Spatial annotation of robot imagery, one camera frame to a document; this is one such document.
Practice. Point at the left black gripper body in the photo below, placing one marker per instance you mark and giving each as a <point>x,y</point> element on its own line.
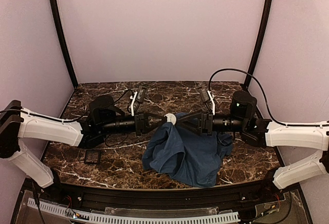
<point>140,124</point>

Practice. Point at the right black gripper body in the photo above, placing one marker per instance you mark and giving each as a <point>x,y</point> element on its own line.
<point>205,123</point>

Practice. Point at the blue garment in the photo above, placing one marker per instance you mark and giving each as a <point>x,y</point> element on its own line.
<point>186,157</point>

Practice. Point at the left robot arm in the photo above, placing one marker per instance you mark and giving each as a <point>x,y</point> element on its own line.
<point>104,119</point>

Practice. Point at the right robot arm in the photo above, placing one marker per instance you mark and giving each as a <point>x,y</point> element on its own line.
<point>267,133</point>

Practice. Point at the black square box lower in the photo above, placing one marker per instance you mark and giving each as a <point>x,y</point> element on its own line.
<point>92,157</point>

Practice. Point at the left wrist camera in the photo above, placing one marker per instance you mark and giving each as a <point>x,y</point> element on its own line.
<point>137,98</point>

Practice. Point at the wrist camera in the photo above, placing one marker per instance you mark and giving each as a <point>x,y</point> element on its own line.
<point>208,99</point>
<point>137,98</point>

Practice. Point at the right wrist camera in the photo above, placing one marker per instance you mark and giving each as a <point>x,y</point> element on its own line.
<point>208,99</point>

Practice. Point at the black front rail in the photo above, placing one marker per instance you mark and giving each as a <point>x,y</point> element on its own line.
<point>236,197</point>

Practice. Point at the white slotted cable duct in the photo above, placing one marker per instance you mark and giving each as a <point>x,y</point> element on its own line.
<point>117,215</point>

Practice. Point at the right black frame post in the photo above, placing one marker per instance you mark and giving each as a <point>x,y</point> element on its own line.
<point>260,36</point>

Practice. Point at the black frame post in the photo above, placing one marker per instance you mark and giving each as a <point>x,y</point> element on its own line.
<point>260,36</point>
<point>62,41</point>

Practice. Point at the left black frame post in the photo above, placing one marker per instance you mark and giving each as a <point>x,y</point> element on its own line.
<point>62,41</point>

